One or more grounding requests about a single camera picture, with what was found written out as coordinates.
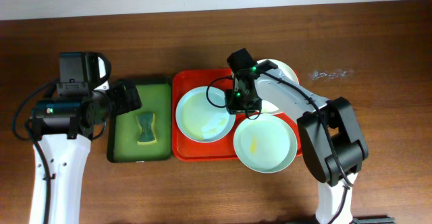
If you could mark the dark green tray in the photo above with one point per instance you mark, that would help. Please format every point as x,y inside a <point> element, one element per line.
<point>155,95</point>

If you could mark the light blue plate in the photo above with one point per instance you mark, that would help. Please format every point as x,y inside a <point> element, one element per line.
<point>199,120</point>

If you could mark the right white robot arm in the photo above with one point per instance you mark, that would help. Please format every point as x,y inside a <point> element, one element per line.
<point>333,145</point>

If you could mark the mint green plate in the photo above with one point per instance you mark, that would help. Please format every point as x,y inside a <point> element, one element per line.
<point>267,144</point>

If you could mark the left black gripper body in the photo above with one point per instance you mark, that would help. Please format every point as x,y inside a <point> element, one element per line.
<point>122,96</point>

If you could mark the yellow green sponge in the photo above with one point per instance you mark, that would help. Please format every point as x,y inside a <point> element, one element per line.
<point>146,124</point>

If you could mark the cream white plate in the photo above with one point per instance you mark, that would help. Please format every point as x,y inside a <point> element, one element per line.
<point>269,108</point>

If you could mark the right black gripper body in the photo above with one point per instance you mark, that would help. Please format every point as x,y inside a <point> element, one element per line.
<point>244,102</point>

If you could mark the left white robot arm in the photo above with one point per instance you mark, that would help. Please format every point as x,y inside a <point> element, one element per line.
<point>61,130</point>

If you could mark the red plastic tray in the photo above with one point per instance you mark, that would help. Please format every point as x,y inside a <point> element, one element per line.
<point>184,148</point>

